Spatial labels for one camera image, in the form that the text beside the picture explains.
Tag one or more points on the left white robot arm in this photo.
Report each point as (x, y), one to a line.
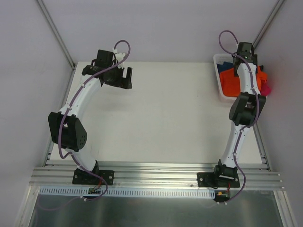
(66, 128)

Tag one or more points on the orange t shirt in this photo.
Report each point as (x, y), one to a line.
(231, 84)

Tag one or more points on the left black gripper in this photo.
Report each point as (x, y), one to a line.
(123, 77)

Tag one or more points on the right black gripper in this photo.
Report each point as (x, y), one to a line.
(236, 61)

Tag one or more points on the white plastic laundry basket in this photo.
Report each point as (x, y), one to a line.
(220, 58)

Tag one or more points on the aluminium mounting rail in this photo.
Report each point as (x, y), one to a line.
(156, 175)

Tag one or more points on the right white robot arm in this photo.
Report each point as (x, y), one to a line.
(243, 114)

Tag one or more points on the blue t shirt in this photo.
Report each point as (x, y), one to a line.
(224, 67)

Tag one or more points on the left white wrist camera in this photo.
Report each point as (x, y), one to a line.
(118, 57)

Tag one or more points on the pink t shirt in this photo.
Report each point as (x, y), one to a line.
(265, 89)

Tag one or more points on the white slotted cable duct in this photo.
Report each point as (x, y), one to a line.
(128, 192)

